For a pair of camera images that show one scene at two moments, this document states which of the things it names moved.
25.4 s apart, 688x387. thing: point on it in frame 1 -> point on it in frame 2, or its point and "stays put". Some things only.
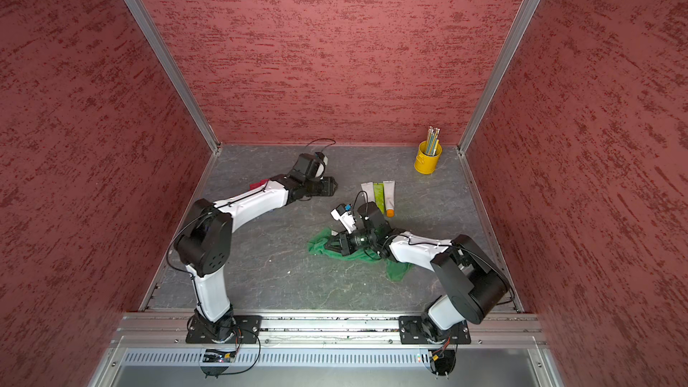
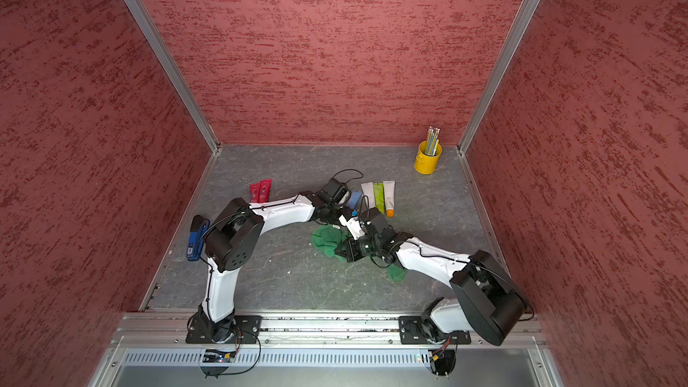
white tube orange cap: x=389 y=186 stays put
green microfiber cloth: x=333 y=241 stays put
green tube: x=379 y=195 stays put
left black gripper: x=330 y=186 -> x=346 y=210
